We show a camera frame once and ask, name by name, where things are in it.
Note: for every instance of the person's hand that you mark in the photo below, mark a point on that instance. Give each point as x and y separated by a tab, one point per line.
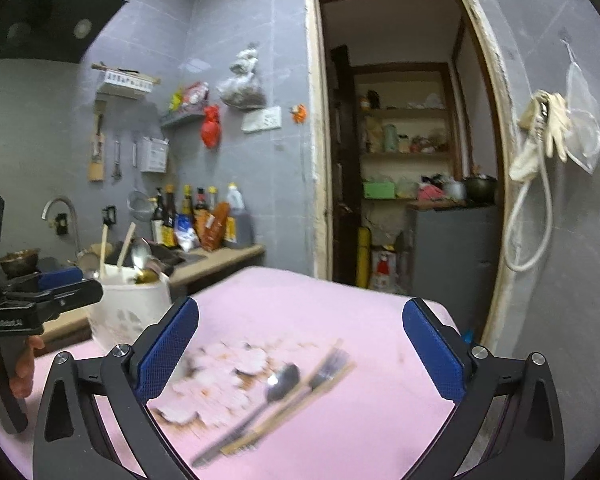
22	383

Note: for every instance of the green box on shelf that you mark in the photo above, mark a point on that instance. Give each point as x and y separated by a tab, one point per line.
382	190

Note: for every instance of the steel fork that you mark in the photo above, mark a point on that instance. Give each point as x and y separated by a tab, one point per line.
290	399

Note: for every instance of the hanging wire strainer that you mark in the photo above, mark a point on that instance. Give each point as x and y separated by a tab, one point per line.
140	206

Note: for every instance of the white plastic utensil holder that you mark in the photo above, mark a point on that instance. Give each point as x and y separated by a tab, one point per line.
126	308

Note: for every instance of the chrome sink faucet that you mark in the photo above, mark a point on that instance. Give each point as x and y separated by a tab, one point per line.
66	222

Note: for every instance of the red plastic bag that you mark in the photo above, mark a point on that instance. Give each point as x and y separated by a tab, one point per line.
211	128

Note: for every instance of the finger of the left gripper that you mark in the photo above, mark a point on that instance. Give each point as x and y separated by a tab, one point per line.
51	302
60	278

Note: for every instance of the black pot on cabinet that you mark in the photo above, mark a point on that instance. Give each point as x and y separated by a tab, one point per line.
480	190

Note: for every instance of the white wall socket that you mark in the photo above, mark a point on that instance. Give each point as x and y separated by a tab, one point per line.
265	119

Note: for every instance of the white jug bottle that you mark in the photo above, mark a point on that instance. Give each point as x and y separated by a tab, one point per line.
238	230

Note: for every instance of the grey cabinet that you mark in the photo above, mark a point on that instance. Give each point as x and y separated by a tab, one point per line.
453	259

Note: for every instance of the orange wall hook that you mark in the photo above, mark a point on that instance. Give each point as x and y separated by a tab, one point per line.
299	113

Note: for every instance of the yellow cylinder by door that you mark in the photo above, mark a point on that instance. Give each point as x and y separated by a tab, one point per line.
363	257

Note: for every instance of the small steel spoon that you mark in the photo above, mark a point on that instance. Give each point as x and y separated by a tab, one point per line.
278	386

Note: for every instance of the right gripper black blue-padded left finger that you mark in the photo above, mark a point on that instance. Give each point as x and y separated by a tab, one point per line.
93	420

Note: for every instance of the black range hood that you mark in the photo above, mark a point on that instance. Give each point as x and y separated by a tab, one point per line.
54	30

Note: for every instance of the white wall rack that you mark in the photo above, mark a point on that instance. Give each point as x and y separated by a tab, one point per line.
128	84

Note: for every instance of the hanging bag of goods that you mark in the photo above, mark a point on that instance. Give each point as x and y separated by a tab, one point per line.
243	89

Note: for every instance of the white cloth gloves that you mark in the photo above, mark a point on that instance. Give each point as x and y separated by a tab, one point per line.
546	122

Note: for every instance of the dark soy sauce bottle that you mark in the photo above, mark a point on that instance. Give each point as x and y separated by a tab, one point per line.
168	218

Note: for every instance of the clear plastic bag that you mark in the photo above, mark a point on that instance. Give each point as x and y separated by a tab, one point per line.
582	140

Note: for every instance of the large steel spoon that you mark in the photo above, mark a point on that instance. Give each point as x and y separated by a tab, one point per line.
140	253

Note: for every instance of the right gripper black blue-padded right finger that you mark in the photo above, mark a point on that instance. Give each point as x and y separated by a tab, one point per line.
528	440

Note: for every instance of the long wooden chopstick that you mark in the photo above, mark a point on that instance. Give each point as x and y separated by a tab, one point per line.
126	245

